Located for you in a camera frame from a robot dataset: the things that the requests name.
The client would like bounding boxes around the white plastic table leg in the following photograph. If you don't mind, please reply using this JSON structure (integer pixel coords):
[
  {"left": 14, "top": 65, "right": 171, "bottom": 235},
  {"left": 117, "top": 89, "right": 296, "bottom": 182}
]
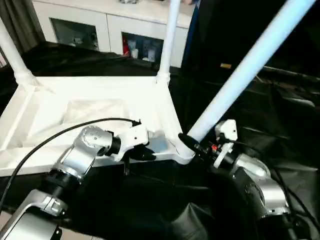
[
  {"left": 0, "top": 17, "right": 36, "bottom": 86},
  {"left": 176, "top": 0, "right": 317, "bottom": 163},
  {"left": 156, "top": 0, "right": 181, "bottom": 83}
]

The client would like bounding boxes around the black table mat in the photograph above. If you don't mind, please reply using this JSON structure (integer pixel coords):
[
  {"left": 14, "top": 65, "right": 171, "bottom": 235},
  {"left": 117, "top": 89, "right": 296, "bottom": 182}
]
[{"left": 0, "top": 41, "right": 320, "bottom": 240}]

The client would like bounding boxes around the long dark metal rod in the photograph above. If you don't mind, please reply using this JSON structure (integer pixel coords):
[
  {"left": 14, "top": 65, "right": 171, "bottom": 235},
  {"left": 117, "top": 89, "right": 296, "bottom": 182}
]
[{"left": 259, "top": 66, "right": 320, "bottom": 82}]

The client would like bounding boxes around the white cabinet with glass doors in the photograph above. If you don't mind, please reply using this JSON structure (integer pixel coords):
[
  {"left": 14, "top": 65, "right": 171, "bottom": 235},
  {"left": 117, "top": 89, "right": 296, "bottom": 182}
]
[{"left": 32, "top": 0, "right": 196, "bottom": 68}]

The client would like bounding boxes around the grey curtain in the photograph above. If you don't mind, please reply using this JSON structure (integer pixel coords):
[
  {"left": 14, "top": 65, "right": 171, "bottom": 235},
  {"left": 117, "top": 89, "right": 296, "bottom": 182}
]
[{"left": 0, "top": 0, "right": 46, "bottom": 55}]

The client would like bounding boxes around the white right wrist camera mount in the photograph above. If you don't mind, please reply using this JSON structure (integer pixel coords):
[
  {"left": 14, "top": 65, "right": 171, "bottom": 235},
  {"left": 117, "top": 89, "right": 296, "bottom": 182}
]
[{"left": 213, "top": 119, "right": 238, "bottom": 168}]

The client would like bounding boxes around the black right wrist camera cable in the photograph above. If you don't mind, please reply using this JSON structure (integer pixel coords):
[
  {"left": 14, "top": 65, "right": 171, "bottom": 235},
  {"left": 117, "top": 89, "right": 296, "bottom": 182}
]
[{"left": 218, "top": 136, "right": 320, "bottom": 240}]

